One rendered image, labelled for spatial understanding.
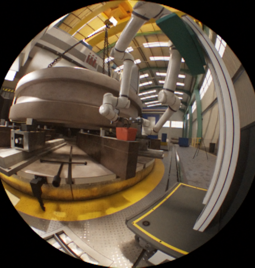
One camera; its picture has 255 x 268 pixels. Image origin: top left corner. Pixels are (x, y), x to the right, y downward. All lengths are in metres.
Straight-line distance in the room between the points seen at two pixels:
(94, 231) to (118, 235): 0.18
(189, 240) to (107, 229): 0.59
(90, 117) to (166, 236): 1.47
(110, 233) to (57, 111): 1.49
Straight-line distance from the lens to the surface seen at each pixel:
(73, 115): 1.39
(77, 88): 1.67
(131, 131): 0.88
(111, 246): 0.80
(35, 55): 4.98
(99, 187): 1.08
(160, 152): 2.02
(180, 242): 0.52
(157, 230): 0.52
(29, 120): 1.45
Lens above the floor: 0.75
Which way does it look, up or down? level
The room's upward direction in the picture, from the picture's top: 5 degrees clockwise
